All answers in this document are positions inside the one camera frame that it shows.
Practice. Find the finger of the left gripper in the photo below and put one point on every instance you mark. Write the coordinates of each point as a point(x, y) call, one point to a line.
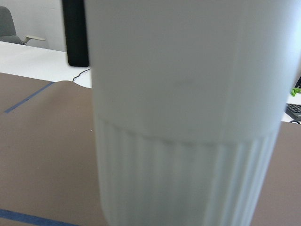
point(74, 20)

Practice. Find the white mug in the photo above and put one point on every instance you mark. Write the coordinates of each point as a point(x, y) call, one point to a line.
point(188, 99)

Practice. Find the grey office chair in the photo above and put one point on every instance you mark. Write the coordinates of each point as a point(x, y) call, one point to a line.
point(8, 31)

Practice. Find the green plastic clamp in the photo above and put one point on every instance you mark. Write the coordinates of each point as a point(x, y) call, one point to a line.
point(295, 91)

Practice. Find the black keyboard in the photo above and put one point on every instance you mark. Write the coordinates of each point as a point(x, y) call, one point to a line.
point(294, 111)

